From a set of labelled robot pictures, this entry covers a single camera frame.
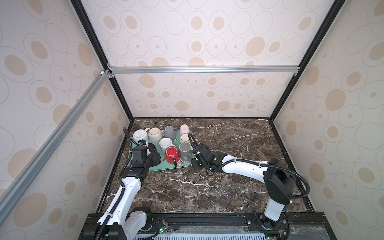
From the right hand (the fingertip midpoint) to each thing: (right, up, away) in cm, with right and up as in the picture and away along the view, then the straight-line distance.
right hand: (194, 160), depth 87 cm
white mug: (-20, +10, +10) cm, 24 cm away
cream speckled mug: (-27, +15, +12) cm, 33 cm away
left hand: (-20, +5, -4) cm, 21 cm away
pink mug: (-7, +19, +14) cm, 25 cm away
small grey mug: (-17, +17, +13) cm, 27 cm away
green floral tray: (-19, -4, +7) cm, 21 cm away
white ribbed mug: (-36, +15, +12) cm, 41 cm away
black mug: (-27, +8, +5) cm, 28 cm away
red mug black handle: (-13, +3, +2) cm, 14 cm away
